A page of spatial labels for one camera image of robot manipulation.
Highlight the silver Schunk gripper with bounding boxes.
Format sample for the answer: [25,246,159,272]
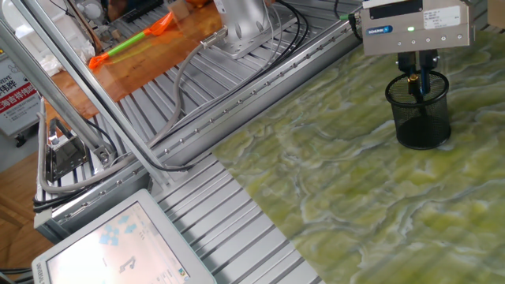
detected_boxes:
[359,0,476,99]

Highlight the black pen with gold trim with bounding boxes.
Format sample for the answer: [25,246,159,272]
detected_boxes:
[407,73,422,115]

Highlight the black mesh pen holder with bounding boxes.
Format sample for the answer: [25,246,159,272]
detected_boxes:
[384,69,452,151]

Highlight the cardboard box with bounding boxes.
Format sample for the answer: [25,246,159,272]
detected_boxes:
[487,0,505,29]

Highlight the green marble pattern mat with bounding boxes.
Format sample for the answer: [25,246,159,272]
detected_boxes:
[211,15,505,284]

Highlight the glossy wooden board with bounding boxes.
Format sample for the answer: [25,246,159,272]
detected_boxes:
[45,0,226,119]

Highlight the black keyboard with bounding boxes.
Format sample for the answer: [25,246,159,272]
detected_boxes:
[124,0,165,23]

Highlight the orange green toy tool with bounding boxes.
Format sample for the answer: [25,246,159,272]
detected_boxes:
[88,10,176,71]

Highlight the aluminium diagonal brace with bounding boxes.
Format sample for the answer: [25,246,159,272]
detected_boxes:
[0,19,115,166]
[11,0,174,187]

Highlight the white round device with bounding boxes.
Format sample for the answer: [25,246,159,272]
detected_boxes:
[74,0,106,21]

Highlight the white teach pendant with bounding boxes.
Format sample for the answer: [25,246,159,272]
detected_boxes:
[31,188,217,284]

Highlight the white tissue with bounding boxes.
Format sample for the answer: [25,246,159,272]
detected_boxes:
[37,37,96,78]

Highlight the white red sign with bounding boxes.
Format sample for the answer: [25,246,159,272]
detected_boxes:
[0,54,43,138]

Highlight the black cable with green plug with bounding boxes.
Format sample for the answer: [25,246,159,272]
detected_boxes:
[333,0,365,41]

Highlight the silver conical pedestal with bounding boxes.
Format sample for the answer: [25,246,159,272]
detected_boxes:
[212,0,300,60]

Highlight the aluminium rail with screws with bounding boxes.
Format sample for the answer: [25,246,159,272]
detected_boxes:
[33,6,366,244]

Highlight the thick grey cable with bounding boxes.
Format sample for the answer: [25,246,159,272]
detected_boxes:
[36,25,230,195]

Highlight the steel bracket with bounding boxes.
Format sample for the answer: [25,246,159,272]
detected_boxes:
[44,117,91,183]

